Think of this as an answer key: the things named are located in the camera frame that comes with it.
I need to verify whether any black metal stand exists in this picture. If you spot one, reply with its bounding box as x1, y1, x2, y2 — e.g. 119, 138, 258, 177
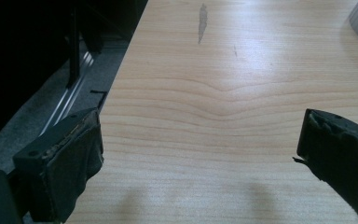
65, 7, 82, 90

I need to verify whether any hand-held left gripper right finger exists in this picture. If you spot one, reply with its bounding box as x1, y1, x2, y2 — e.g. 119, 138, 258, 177
293, 108, 358, 224

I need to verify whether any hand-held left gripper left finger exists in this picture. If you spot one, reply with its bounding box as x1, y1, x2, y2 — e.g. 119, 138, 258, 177
12, 107, 104, 224

